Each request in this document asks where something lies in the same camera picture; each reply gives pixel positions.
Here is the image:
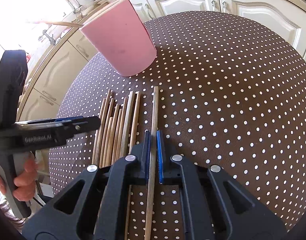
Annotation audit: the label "wooden chopstick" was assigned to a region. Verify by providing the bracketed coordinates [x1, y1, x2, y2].
[93, 89, 112, 166]
[144, 86, 159, 240]
[105, 103, 120, 166]
[129, 91, 141, 154]
[120, 91, 135, 157]
[45, 22, 84, 28]
[92, 98, 106, 165]
[112, 97, 128, 164]
[99, 98, 114, 168]

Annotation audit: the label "cream lower kitchen cabinets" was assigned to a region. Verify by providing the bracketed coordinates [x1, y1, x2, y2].
[17, 0, 306, 121]

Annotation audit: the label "person's left hand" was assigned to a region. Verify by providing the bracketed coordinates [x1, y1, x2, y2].
[0, 152, 38, 202]

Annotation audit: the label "wooden chopstick on table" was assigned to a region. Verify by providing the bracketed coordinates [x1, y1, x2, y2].
[92, 98, 106, 165]
[99, 98, 114, 168]
[129, 91, 141, 154]
[112, 97, 128, 164]
[120, 91, 135, 157]
[105, 103, 120, 166]
[93, 89, 112, 166]

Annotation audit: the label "chrome sink faucet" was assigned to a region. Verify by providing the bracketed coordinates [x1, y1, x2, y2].
[38, 30, 56, 46]

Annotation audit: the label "wooden chopstick in holder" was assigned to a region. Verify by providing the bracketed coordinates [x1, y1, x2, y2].
[45, 22, 84, 28]

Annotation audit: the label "pink cylindrical utensil holder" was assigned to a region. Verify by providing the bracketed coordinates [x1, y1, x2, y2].
[80, 0, 157, 76]

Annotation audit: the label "brown polka dot tablecloth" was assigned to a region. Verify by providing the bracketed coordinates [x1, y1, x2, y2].
[58, 11, 306, 239]

